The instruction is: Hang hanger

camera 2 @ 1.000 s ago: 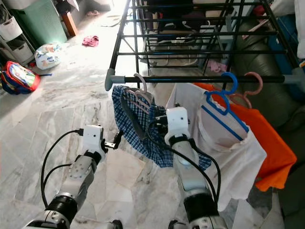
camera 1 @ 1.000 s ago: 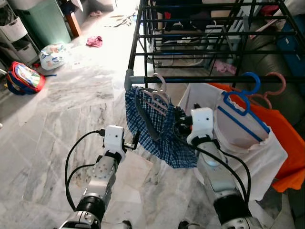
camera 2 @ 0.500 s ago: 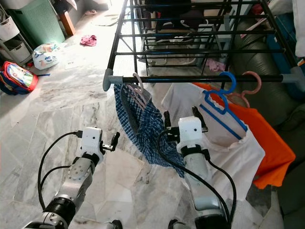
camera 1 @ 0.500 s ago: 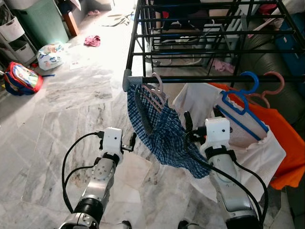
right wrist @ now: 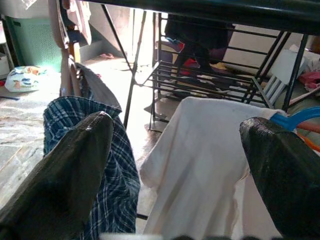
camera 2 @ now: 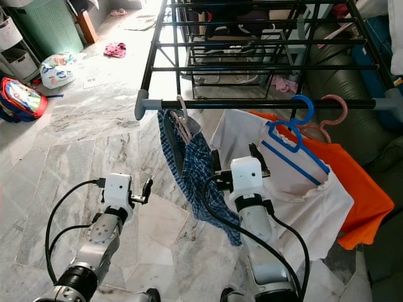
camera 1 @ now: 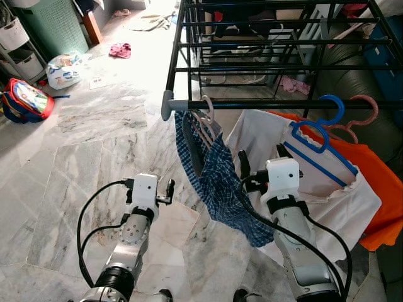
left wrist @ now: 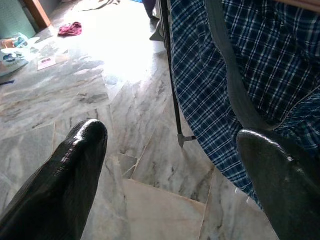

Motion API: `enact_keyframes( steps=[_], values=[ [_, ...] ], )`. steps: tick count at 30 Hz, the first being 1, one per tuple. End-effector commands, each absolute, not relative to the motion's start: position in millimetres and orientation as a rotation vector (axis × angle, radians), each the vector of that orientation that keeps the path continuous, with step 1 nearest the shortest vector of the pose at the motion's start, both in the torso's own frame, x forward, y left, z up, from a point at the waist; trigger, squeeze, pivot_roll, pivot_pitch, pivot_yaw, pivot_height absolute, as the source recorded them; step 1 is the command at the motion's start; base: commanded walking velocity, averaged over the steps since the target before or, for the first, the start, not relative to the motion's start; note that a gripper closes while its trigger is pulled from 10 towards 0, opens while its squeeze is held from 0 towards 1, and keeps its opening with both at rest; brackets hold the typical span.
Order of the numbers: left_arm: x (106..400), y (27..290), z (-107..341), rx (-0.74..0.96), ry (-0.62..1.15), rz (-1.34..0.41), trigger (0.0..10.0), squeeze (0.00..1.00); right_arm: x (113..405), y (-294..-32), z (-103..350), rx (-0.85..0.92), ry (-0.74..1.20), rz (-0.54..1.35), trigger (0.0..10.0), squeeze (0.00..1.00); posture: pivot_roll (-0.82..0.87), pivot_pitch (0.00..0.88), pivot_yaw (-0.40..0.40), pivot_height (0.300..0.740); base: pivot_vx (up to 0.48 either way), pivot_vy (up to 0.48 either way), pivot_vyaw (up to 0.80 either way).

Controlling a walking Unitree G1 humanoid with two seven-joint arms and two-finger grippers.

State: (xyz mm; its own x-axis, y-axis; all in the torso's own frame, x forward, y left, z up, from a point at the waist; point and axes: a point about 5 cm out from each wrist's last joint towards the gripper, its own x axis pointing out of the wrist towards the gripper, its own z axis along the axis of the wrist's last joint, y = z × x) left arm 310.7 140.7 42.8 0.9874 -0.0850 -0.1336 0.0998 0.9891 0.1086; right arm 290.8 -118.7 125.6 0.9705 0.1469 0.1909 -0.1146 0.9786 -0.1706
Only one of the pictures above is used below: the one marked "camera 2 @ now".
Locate blue plaid shorts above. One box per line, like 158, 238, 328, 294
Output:
157, 110, 243, 246

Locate pale pink plastic hanger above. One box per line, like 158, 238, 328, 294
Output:
170, 94, 202, 148

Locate blue plastic hanger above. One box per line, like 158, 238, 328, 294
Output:
261, 94, 331, 186

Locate black metal drying rack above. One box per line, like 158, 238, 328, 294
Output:
134, 0, 403, 121

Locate light pink cloth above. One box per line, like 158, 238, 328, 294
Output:
271, 75, 298, 95

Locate white t-shirt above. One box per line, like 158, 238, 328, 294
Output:
209, 109, 355, 271

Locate grey robot left leg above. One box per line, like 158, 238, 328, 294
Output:
139, 288, 162, 302

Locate orange garment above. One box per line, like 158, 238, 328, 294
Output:
249, 110, 395, 250

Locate dark green sofa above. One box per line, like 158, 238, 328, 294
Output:
305, 22, 403, 302

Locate dark garment on rack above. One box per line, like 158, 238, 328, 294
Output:
192, 0, 278, 38

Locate magenta cloth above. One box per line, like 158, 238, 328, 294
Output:
103, 42, 127, 59

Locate printed white plastic bag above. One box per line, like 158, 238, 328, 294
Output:
40, 52, 84, 89

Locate red blue backpack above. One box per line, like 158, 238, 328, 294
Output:
0, 77, 48, 122

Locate dark blue fabric bundle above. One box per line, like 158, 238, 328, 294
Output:
349, 14, 403, 95

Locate grey floor cloth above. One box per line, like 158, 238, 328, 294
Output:
121, 14, 158, 31

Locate white storage shelf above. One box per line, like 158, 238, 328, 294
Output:
0, 14, 42, 81

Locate white pillow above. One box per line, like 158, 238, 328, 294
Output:
387, 0, 403, 76

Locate green ribbed cabinet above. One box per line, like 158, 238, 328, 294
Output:
13, 0, 86, 60

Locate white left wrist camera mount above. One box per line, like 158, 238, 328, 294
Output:
103, 173, 133, 211

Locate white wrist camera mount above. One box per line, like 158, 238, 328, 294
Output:
103, 173, 133, 211
229, 157, 265, 201

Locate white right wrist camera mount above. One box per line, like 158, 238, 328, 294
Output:
229, 157, 265, 201

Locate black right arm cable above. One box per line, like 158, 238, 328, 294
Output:
203, 175, 310, 299

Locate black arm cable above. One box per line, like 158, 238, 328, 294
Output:
45, 179, 106, 284
203, 175, 310, 299

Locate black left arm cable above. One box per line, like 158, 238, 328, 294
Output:
45, 179, 106, 284

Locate brown wooden post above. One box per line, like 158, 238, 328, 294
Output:
77, 9, 98, 45

